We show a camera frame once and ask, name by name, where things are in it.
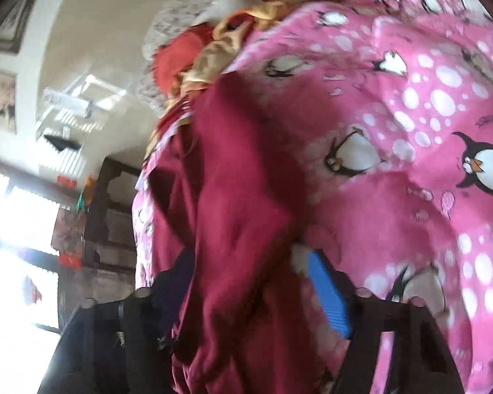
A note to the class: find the grey floral pillow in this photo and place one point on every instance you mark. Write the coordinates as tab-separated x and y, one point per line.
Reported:
176	12

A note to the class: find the golden satin cloth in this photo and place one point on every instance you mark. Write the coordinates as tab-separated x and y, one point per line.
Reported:
217	45

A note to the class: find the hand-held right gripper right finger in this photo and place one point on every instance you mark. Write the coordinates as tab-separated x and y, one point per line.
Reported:
328	295

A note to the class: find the red orange cloth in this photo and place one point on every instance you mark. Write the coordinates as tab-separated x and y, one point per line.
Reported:
176	51

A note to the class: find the maroon small garment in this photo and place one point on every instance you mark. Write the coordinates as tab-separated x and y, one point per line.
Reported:
238	230

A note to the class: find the white ceiling light fixture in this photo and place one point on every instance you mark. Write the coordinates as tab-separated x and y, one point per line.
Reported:
72	100

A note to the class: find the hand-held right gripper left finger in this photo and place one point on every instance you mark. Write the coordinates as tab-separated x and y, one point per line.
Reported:
148	328

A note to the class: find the floral wall picture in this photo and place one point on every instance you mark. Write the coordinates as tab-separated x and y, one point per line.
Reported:
1	98

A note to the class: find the dark wooden cabinet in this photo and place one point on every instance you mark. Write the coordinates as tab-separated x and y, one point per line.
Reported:
109	213

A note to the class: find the framed wall picture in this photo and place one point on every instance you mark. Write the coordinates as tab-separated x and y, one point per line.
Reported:
10	22

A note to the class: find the bright window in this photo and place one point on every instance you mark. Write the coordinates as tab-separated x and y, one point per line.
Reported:
14	262

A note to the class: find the pink penguin print blanket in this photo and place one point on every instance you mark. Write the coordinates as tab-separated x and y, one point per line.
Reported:
394	131

